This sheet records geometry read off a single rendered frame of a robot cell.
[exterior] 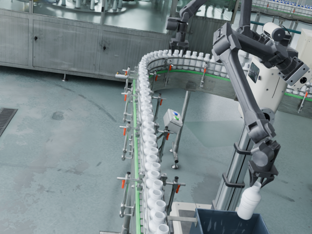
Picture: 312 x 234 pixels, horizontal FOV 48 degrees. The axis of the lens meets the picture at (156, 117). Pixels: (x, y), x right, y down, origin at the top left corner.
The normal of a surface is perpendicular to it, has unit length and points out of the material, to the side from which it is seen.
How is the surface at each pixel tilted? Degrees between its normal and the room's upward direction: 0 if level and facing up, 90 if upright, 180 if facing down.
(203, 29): 90
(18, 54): 90
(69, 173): 0
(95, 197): 0
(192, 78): 90
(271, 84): 90
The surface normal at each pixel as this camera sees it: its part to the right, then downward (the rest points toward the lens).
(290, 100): -0.24, 0.40
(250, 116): -0.75, -0.01
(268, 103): 0.04, 0.62
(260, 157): -0.62, 0.27
